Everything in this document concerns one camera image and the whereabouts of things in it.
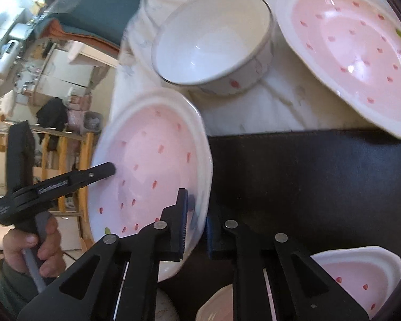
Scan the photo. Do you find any large pink strawberry plate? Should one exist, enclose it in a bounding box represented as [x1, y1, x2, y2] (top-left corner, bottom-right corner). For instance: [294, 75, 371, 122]
[87, 87, 214, 284]

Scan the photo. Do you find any plain white bowl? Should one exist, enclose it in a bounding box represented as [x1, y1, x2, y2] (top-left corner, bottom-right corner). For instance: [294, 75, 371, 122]
[195, 285, 233, 321]

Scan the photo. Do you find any white bowl dark rim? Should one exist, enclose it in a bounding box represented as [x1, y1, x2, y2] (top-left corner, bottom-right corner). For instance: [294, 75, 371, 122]
[151, 0, 276, 96]

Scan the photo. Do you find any person's left hand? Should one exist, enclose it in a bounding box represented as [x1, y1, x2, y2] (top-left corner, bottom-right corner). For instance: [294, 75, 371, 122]
[2, 212, 67, 278]

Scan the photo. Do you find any grey waste bin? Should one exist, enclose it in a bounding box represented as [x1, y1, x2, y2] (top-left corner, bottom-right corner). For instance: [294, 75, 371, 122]
[80, 111, 103, 135]

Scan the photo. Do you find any black table mat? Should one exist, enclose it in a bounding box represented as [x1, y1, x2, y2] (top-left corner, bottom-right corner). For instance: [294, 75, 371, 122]
[158, 127, 401, 321]

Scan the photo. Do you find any white nightstand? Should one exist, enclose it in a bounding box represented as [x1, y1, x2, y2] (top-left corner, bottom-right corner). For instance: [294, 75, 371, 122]
[35, 41, 119, 98]

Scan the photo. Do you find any white floral bed sheet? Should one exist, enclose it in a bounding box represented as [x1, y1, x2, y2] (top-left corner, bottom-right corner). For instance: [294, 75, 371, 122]
[109, 0, 373, 136]

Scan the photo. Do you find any teal bed frame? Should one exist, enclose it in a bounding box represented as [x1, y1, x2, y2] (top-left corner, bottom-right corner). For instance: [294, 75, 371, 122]
[34, 0, 141, 55]

